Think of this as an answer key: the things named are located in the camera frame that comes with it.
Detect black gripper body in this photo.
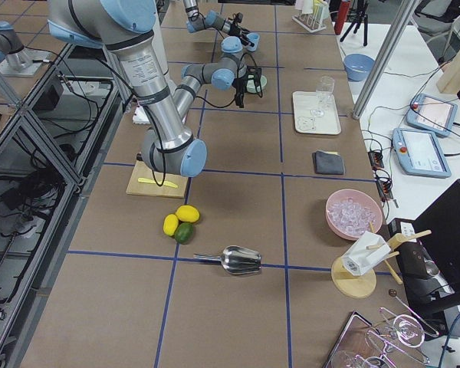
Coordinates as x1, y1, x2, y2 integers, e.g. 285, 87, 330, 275
234, 67, 261, 96
229, 19, 248, 42

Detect light blue plastic cup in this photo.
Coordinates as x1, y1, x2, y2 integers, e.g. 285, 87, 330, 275
249, 32, 260, 52

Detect light green bowl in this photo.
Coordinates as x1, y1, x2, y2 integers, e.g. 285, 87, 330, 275
245, 75, 268, 94

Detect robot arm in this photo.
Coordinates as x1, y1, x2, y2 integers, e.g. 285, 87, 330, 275
182, 0, 258, 51
48, 0, 261, 177

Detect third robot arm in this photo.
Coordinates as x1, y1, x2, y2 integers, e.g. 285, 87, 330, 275
0, 21, 51, 77

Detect blue bowl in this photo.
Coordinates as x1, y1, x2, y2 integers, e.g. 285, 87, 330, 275
343, 54, 375, 82

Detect clear ice cubes in pink bowl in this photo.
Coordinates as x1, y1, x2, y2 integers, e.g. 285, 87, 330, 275
327, 198, 377, 237

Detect pink bowl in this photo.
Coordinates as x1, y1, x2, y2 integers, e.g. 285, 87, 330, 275
325, 189, 383, 240

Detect metal ice scoop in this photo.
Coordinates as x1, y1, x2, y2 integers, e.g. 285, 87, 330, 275
193, 245, 261, 276

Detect white bear tray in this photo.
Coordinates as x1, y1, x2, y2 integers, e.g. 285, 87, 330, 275
292, 91, 341, 136

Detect clear wine glass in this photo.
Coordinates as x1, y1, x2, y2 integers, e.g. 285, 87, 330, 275
311, 76, 335, 117

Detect red bottle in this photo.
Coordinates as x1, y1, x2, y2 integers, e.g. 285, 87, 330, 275
334, 0, 350, 35

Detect grey folded cloth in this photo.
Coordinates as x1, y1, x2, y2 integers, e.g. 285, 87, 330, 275
312, 150, 345, 175

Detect yellow plastic knife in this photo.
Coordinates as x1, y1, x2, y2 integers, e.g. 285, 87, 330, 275
137, 177, 179, 189

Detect black tripod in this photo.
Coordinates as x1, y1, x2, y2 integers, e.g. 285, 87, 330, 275
340, 0, 369, 47

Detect wooden cutting board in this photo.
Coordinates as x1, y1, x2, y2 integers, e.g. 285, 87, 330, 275
126, 161, 189, 199

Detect yellow lemon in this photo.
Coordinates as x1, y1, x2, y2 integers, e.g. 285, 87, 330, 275
176, 205, 200, 223
163, 213, 179, 237

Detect green lime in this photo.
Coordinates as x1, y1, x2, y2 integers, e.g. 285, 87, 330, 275
174, 222, 194, 244

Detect far teach pendant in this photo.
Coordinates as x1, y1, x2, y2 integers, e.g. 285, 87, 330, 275
406, 94, 458, 137

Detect teach pendant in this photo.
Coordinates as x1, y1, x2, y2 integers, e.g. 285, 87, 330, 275
392, 128, 452, 179
406, 94, 458, 137

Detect near teach pendant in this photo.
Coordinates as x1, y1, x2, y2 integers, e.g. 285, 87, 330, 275
392, 128, 452, 179

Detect white paper carton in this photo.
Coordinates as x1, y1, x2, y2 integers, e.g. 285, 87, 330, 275
341, 232, 391, 276

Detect wooden mug stand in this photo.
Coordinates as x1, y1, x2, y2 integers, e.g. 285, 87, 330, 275
331, 230, 432, 298

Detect black monitor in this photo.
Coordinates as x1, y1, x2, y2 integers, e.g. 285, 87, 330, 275
399, 179, 460, 317

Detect clear glasses on tray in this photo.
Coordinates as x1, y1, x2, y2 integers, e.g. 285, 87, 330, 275
323, 307, 439, 367

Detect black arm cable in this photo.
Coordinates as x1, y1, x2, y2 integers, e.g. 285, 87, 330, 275
202, 51, 264, 110

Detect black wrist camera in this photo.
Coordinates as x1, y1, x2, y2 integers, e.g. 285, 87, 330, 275
232, 12, 243, 24

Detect white wire rack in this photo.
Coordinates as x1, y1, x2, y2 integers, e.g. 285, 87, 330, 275
292, 0, 330, 33

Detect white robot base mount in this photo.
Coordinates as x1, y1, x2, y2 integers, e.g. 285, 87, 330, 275
133, 105, 150, 125

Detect aluminium frame post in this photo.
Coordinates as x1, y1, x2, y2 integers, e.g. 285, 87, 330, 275
352, 0, 419, 120

